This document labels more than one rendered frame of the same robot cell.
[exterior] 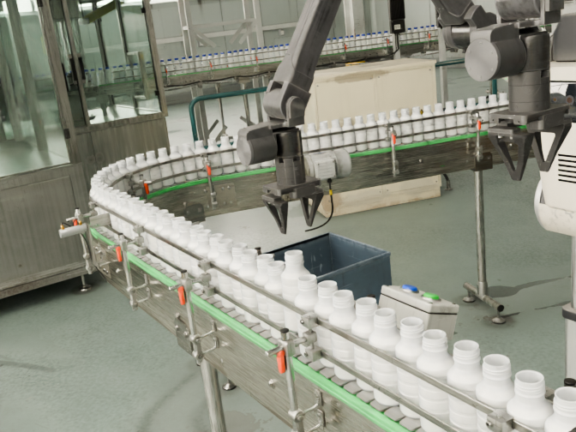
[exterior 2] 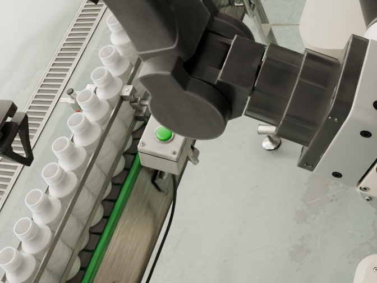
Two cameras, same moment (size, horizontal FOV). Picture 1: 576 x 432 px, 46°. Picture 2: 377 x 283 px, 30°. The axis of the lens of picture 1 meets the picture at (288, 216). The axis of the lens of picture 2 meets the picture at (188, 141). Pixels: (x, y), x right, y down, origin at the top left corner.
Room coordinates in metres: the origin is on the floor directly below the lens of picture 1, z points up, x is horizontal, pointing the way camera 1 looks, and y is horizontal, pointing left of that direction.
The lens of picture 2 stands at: (1.00, -1.16, 2.04)
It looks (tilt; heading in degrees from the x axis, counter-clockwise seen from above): 47 degrees down; 76
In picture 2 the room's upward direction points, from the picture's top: 32 degrees counter-clockwise
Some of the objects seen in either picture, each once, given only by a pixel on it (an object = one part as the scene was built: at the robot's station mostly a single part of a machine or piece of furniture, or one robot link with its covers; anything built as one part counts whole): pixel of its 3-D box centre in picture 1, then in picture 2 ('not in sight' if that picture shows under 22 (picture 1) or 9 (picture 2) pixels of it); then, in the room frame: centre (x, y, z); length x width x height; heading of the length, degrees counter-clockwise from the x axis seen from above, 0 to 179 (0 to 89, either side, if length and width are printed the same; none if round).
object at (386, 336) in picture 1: (387, 356); (81, 168); (1.05, -0.14, 1.08); 0.06 x 0.06 x 0.17
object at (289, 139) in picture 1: (285, 143); not in sight; (1.31, -0.01, 1.42); 0.07 x 0.06 x 0.07; 120
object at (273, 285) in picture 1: (280, 299); not in sight; (1.35, 0.04, 1.08); 0.06 x 0.06 x 0.17
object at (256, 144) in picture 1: (268, 129); not in sight; (1.29, 0.02, 1.46); 0.12 x 0.09 x 0.12; 120
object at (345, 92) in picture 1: (366, 135); not in sight; (5.93, -0.78, 0.59); 1.10 x 0.62 x 1.18; 103
